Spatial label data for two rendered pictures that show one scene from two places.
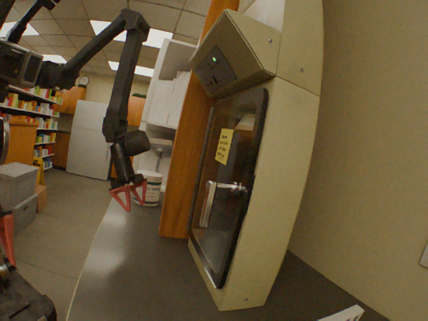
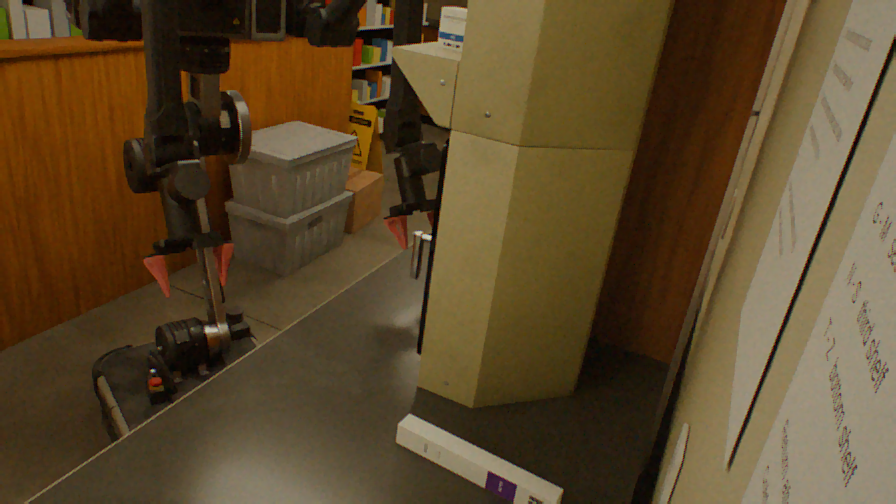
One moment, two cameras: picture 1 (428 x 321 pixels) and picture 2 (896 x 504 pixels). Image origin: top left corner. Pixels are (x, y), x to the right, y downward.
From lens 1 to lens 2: 89 cm
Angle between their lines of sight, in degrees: 44
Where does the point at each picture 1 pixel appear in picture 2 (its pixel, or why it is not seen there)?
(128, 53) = (401, 16)
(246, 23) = (414, 65)
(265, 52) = (437, 101)
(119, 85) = (397, 72)
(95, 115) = not seen: outside the picture
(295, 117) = (477, 176)
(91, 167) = not seen: hidden behind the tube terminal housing
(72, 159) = not seen: hidden behind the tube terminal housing
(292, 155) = (477, 220)
